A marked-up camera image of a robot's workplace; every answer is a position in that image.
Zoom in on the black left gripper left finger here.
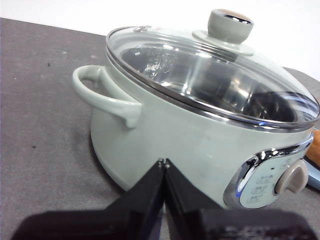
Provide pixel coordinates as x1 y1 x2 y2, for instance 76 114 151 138
10 158 166 240

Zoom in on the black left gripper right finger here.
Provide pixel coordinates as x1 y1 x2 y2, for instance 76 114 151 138
163 158 317 240

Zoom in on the brown potato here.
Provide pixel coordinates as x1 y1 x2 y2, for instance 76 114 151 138
303 128 320 164

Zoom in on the glass lid with green knob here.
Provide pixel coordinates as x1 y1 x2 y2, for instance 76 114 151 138
104 8 320 131

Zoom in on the pale green electric steamer pot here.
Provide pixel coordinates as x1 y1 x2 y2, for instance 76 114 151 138
72 37 315 211

